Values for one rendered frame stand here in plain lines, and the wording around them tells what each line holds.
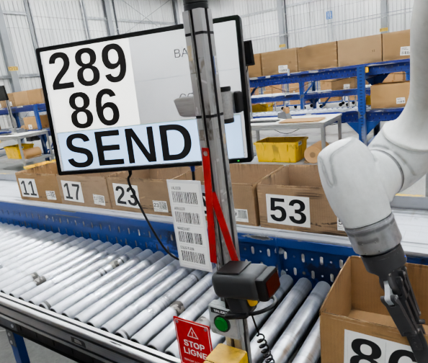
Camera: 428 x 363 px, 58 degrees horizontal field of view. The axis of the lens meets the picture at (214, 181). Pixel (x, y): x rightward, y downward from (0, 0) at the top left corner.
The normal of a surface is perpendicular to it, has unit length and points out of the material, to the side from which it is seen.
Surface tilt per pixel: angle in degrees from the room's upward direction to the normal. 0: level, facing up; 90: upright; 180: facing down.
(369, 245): 90
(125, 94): 86
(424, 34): 131
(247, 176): 90
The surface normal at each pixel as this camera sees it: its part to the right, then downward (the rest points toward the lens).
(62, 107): -0.23, 0.21
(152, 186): -0.54, 0.28
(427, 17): -0.59, 0.74
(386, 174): 0.56, -0.23
